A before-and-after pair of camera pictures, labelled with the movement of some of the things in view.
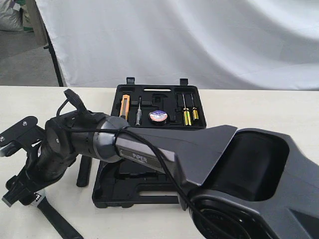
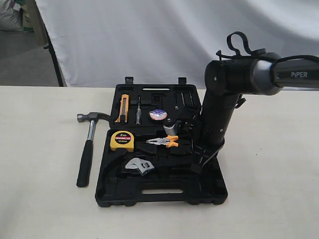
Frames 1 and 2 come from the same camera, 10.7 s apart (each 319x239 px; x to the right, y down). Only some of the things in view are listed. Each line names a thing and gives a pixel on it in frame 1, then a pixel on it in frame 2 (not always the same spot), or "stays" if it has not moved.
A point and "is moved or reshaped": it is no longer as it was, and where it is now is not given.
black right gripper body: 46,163 -> 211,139
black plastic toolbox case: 120,184 stays
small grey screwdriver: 139,114 stays
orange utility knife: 124,107 stays
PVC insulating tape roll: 158,116 stays
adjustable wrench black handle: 61,227 is moved or reshaped
